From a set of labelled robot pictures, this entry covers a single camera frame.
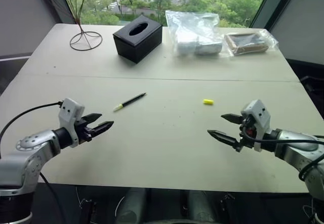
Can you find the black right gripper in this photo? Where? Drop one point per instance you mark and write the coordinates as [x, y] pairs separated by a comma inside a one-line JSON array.
[[246, 143]]

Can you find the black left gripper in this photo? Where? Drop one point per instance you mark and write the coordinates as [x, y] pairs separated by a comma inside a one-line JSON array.
[[83, 133]]

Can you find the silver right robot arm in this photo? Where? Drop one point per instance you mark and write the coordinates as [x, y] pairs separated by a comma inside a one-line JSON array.
[[296, 145]]

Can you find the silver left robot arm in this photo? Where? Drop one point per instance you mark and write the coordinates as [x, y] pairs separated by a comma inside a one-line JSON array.
[[27, 158]]

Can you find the yellow pen cap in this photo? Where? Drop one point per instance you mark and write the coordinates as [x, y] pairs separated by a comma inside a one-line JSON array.
[[208, 102]]

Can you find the black pen with yellow tip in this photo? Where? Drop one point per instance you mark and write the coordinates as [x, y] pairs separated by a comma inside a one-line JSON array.
[[131, 100]]

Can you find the grey rounded shape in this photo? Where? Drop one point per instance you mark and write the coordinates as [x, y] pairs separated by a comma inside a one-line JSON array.
[[132, 205]]

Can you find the black tissue box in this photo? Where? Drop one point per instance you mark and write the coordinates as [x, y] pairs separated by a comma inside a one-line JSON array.
[[141, 42]]

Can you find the dark furniture beside table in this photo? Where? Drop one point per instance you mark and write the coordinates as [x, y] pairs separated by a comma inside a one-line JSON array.
[[308, 82]]

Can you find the clear plastic bag, grey items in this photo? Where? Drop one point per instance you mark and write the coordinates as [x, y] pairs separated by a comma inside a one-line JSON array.
[[192, 32]]

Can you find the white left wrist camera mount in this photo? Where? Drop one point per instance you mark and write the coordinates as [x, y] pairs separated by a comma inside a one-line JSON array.
[[68, 110]]

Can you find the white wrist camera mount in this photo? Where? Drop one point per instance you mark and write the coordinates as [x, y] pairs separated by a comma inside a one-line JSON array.
[[260, 115], [68, 110]]

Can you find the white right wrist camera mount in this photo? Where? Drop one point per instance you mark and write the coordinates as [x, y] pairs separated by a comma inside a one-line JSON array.
[[260, 115]]

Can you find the wooden picture frame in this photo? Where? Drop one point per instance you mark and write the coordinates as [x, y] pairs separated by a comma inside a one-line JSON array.
[[246, 49]]

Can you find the clear plastic bag, wooden frame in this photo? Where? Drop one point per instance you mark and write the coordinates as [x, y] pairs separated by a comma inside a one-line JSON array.
[[272, 40]]

